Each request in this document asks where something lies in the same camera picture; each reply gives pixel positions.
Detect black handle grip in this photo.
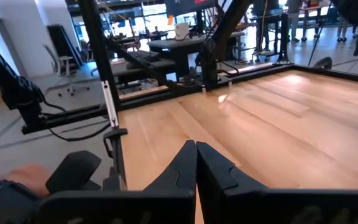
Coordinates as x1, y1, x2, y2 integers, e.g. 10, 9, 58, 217
45, 150, 103, 195

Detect black leader arm cable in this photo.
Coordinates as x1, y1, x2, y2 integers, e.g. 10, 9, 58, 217
42, 101, 111, 142

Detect black leaning panels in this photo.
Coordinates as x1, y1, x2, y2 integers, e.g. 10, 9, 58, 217
47, 24, 83, 68

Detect person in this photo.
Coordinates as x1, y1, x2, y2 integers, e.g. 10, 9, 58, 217
286, 0, 304, 43
336, 14, 358, 43

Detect black metal table frame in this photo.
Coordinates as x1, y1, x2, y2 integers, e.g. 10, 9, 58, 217
22, 0, 358, 134

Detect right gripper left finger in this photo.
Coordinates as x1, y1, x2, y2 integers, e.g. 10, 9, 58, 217
143, 139, 198, 191

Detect black table clamp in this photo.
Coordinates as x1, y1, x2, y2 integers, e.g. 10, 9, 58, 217
313, 56, 334, 70
103, 128, 129, 190

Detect person's hand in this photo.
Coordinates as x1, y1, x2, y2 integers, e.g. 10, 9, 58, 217
1, 164, 52, 197

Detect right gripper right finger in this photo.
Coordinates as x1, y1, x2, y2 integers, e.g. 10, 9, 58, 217
196, 141, 270, 191

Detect silver metal bracket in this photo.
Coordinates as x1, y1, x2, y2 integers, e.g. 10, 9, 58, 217
101, 80, 119, 129

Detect white office chair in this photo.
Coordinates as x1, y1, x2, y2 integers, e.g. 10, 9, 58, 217
42, 44, 90, 97

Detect black keyboard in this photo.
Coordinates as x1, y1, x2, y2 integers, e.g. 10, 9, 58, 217
126, 50, 161, 62

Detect white container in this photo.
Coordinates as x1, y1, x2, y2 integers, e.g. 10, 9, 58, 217
174, 22, 190, 40

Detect dark grey desk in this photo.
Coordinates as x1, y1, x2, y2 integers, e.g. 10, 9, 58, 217
147, 30, 245, 80

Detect computer monitor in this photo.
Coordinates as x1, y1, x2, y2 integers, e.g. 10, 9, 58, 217
165, 0, 218, 17

